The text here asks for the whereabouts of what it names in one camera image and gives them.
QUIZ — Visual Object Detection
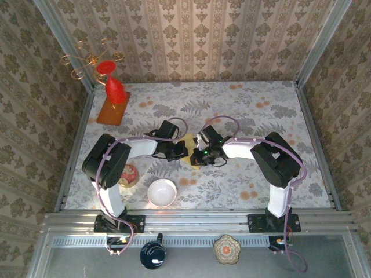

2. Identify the floral tablecloth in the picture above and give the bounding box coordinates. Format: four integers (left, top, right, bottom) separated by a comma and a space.
64, 81, 333, 210

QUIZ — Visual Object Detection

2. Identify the aluminium side rail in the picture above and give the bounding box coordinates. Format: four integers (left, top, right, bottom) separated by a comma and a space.
294, 82, 343, 211
54, 89, 96, 212

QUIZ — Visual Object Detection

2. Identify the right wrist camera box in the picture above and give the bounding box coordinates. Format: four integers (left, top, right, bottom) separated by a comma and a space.
197, 125, 224, 145

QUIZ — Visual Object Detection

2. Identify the small red gold bowl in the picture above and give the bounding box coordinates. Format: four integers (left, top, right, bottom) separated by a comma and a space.
119, 164, 140, 188

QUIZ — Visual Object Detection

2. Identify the perforated metal strip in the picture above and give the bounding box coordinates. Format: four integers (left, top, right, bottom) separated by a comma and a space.
48, 235, 290, 248

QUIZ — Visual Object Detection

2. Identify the red wine glass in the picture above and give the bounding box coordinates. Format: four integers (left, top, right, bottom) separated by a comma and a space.
96, 60, 126, 104

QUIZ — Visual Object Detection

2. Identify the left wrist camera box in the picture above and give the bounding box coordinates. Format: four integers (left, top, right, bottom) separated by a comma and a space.
158, 120, 178, 140

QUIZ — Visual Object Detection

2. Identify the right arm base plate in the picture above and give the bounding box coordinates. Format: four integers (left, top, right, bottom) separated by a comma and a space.
248, 213, 301, 233

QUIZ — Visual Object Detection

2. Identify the dark blue mug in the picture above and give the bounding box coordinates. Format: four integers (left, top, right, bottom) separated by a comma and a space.
140, 233, 168, 270

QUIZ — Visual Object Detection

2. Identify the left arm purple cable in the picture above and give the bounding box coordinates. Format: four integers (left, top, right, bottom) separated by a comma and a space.
97, 117, 188, 257

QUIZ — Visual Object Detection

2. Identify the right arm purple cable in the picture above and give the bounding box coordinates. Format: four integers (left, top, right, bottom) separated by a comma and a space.
202, 115, 308, 273

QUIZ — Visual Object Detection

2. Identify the gold wire stand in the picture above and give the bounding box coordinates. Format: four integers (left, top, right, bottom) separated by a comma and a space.
60, 39, 125, 87

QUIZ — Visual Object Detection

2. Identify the wide aluminium base rail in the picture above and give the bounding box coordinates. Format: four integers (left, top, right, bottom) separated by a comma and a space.
43, 208, 358, 233

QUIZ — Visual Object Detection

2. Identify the white bowl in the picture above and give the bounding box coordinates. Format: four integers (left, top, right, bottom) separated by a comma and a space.
147, 178, 177, 208

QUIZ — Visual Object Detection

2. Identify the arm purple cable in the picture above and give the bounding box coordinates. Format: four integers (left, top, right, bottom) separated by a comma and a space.
97, 117, 188, 257
202, 115, 308, 273

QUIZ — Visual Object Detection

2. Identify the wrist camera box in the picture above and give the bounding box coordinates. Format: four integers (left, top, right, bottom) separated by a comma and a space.
197, 125, 224, 145
158, 120, 178, 140

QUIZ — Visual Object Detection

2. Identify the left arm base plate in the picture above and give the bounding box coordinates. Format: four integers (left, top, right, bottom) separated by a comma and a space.
93, 214, 146, 234

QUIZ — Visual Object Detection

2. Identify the aluminium frame post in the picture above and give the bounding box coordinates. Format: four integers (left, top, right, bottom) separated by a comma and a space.
32, 0, 96, 92
296, 0, 354, 87

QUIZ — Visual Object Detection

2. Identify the orange wooden board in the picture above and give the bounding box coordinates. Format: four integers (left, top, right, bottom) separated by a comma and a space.
96, 91, 131, 126

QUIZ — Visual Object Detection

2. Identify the patterned flower-shaped dish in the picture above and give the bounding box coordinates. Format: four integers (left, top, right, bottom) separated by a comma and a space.
213, 234, 241, 265

